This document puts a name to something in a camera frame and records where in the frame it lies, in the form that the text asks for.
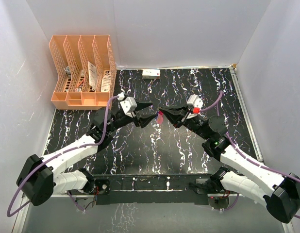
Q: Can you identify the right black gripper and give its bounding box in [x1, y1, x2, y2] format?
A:
[160, 103, 211, 140]

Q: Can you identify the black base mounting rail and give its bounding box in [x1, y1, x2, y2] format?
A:
[67, 169, 240, 206]

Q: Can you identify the white small cardboard box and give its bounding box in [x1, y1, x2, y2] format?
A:
[142, 69, 160, 79]

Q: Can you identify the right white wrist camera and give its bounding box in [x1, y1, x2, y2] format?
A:
[186, 94, 203, 114]

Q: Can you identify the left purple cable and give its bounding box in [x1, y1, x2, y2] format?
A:
[6, 95, 121, 217]

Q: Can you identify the purple cable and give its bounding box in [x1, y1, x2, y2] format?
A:
[6, 95, 121, 217]
[200, 90, 300, 220]

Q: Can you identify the white labelled packet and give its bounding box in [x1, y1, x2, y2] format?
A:
[100, 72, 112, 92]

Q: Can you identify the orange plastic file organizer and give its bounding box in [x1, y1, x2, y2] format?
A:
[49, 35, 117, 110]

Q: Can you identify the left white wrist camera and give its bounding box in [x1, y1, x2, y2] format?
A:
[117, 93, 137, 118]

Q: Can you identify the white paper packet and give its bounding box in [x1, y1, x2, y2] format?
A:
[88, 61, 97, 91]

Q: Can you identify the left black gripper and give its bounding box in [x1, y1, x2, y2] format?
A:
[106, 99, 157, 133]

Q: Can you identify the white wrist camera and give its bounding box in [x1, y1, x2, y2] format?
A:
[117, 93, 137, 118]
[186, 94, 203, 114]

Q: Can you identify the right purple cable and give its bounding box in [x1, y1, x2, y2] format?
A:
[200, 90, 300, 220]

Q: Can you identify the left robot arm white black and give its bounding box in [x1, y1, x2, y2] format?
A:
[16, 97, 158, 206]

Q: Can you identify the pink strap keyring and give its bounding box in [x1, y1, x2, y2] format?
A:
[156, 111, 163, 125]

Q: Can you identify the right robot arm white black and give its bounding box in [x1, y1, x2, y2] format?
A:
[159, 107, 300, 223]

